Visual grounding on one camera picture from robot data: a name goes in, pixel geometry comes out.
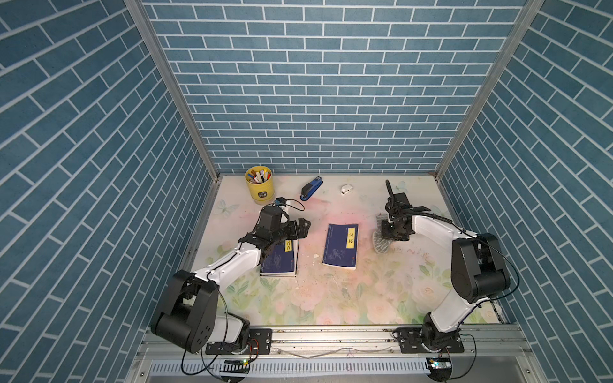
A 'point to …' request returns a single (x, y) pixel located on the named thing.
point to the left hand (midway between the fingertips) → (306, 224)
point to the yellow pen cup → (260, 183)
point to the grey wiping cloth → (380, 243)
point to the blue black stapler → (310, 188)
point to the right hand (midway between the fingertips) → (386, 235)
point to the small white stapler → (346, 189)
